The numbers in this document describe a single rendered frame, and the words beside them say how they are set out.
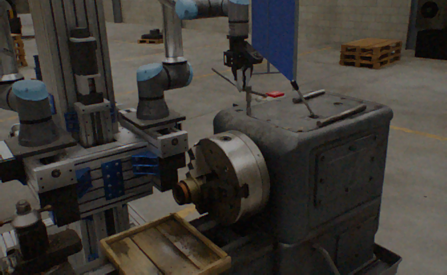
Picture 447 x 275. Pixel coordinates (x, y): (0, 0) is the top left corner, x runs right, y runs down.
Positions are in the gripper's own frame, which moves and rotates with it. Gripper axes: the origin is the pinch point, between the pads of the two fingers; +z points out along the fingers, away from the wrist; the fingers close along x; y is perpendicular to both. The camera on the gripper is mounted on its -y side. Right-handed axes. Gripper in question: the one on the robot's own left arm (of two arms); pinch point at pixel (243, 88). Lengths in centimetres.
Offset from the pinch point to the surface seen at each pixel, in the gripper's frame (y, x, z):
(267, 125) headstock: -16.8, 2.9, 9.7
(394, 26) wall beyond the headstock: 506, -916, 81
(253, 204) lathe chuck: -27.2, 18.1, 30.9
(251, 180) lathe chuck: -26.9, 18.9, 22.2
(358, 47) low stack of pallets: 401, -626, 93
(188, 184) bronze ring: -14.2, 34.8, 23.5
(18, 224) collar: -7, 84, 22
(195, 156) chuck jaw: -7.1, 27.3, 17.8
